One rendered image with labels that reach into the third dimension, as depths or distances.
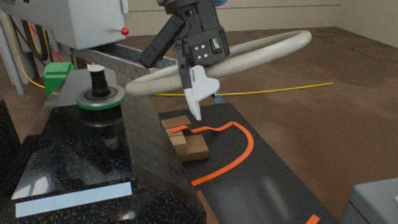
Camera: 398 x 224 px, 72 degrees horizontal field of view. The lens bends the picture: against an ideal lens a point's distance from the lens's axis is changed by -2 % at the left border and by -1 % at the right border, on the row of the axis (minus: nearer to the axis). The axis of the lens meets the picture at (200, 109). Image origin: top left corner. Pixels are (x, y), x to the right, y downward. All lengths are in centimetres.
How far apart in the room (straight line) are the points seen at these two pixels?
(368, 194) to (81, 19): 110
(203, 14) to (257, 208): 160
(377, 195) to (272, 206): 109
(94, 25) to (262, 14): 572
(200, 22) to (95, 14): 70
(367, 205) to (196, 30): 70
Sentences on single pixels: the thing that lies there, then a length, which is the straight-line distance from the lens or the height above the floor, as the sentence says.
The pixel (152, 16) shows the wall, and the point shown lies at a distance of 612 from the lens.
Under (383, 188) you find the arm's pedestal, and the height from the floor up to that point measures 85.
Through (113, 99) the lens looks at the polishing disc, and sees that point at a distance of 127.
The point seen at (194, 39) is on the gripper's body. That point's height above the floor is 133.
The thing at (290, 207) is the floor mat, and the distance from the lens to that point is 201.
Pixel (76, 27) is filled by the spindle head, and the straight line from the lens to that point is 112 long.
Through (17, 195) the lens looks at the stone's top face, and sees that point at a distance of 99.
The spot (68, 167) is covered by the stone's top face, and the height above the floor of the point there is 85.
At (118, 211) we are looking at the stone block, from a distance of 92.
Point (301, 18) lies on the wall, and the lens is 713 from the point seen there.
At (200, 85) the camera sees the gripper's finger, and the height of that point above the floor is 127.
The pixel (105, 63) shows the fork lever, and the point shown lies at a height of 111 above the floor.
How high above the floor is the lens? 145
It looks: 29 degrees down
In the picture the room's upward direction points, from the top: straight up
